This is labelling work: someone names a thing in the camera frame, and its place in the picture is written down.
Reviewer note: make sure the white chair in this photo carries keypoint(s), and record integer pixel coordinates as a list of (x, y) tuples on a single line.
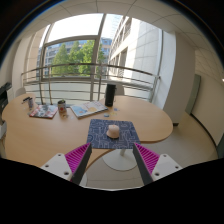
[(120, 90), (20, 92)]

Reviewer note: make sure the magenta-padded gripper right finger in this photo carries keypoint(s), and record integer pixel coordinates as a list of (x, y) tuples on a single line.
[(166, 165)]

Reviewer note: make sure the tall black cylinder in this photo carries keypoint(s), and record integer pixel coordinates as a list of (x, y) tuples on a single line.
[(110, 95)]

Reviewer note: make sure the colourful red-blue magazine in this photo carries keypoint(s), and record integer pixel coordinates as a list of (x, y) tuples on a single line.
[(43, 111)]

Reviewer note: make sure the pale pink computer mouse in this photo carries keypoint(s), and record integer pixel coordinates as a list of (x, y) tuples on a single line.
[(113, 132)]

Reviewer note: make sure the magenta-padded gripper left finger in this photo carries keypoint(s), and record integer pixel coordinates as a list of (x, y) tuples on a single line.
[(56, 165)]

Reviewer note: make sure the metal balcony railing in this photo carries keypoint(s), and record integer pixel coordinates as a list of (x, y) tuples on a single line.
[(66, 81)]

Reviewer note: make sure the blue patterned mouse pad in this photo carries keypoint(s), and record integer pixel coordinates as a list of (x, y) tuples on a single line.
[(98, 136)]

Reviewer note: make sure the small blue sticker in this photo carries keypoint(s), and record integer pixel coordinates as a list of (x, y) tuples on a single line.
[(116, 109)]

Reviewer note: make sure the white table pedestal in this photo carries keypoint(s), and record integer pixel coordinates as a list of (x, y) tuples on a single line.
[(118, 161)]

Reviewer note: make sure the light blue illustrated magazine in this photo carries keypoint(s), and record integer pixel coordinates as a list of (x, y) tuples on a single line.
[(88, 109)]

